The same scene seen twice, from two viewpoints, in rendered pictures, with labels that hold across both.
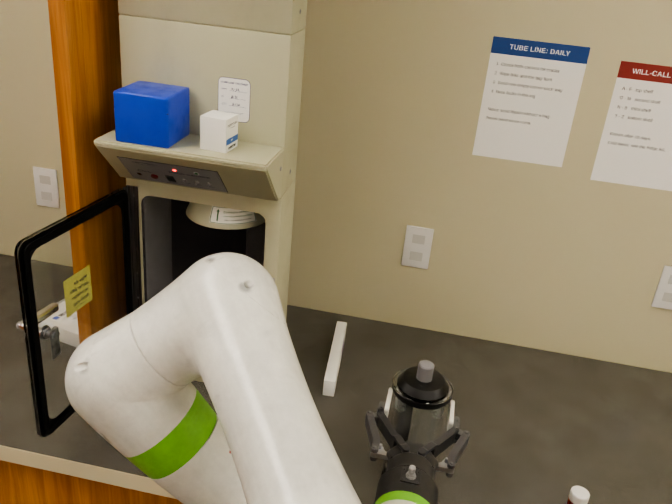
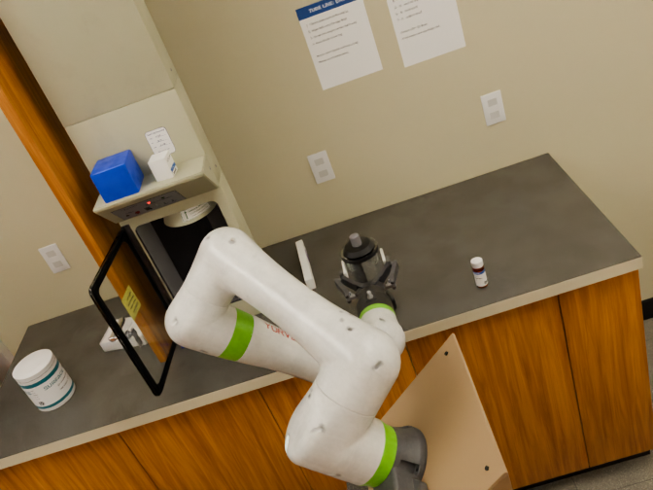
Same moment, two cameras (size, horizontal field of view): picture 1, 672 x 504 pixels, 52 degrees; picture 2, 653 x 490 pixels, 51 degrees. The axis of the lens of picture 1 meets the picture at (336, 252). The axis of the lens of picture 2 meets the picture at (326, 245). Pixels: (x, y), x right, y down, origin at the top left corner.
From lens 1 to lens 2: 0.67 m
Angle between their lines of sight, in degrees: 6
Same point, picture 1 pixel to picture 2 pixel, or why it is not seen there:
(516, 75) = (323, 26)
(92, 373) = (182, 322)
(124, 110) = (102, 183)
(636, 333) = (488, 148)
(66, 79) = (56, 183)
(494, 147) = (334, 78)
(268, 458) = (284, 306)
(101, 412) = (195, 337)
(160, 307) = (196, 273)
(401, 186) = (290, 133)
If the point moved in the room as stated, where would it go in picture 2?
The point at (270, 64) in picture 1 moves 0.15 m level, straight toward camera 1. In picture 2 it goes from (171, 111) to (180, 125)
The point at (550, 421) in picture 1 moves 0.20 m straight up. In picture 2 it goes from (454, 231) to (440, 179)
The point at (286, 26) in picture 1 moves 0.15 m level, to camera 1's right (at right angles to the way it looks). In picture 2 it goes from (168, 85) to (222, 62)
